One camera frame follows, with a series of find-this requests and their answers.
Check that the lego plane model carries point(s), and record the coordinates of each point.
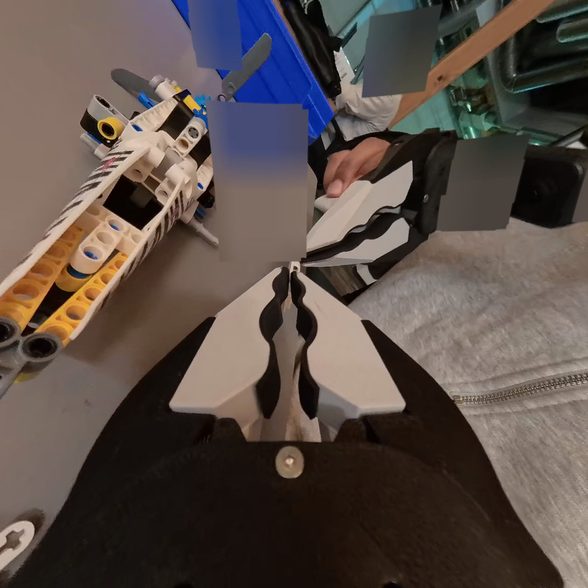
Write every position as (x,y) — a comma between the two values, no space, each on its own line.
(115,193)

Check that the blue plastic bin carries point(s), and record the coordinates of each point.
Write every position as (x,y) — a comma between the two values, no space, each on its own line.
(285,55)

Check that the person's right hand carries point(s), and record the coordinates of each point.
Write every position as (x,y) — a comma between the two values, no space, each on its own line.
(353,160)

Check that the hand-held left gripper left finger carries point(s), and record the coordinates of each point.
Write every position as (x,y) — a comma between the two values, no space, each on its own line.
(220,367)

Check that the white lego panel piece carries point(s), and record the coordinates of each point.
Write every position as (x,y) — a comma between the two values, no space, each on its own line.
(294,266)

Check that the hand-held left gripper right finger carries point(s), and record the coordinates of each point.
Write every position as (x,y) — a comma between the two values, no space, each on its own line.
(358,367)

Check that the pile of loose lego parts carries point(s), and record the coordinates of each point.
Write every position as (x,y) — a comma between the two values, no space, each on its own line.
(20,533)

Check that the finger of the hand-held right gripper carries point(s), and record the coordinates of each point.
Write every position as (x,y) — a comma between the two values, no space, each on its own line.
(376,243)
(363,206)

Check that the black backpack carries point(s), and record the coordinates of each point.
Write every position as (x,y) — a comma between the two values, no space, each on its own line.
(317,46)

